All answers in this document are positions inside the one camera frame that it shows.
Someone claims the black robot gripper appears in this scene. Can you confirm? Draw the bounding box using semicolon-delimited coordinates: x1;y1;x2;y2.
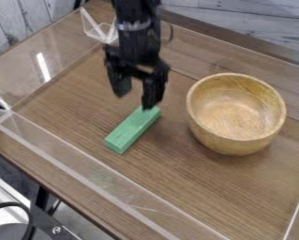
104;43;170;110

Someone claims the clear acrylic front wall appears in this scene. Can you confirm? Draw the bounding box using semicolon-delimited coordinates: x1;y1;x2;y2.
0;89;228;240

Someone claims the green rectangular block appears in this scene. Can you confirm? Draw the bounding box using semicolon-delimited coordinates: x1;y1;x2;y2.
104;106;160;154

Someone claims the clear acrylic corner bracket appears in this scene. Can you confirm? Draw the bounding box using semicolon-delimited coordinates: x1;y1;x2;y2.
79;7;117;44

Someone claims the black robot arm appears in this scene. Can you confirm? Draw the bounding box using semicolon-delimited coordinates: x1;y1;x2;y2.
104;0;170;111

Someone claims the black table leg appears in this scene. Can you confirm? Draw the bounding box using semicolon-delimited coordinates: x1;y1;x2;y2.
35;187;49;210

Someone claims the brown wooden bowl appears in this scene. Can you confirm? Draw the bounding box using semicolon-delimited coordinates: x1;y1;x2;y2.
187;72;287;156

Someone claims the black chair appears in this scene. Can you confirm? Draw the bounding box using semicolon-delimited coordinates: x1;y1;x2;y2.
0;202;81;240

